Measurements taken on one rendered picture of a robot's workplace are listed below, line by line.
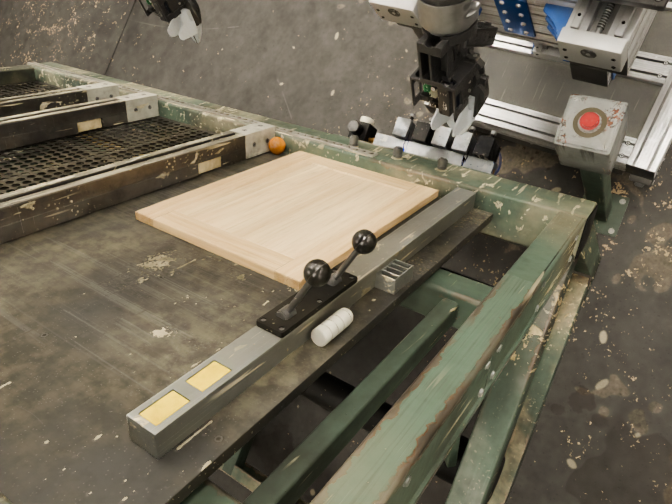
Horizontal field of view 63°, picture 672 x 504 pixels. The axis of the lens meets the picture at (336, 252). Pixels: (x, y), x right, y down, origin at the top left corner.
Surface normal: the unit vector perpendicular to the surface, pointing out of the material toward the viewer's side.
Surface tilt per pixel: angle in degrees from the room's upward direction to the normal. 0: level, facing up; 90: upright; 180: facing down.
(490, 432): 0
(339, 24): 0
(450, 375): 59
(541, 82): 0
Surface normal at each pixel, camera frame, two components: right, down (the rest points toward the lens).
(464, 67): -0.20, -0.56
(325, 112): -0.45, -0.14
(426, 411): 0.06, -0.88
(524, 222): -0.56, 0.37
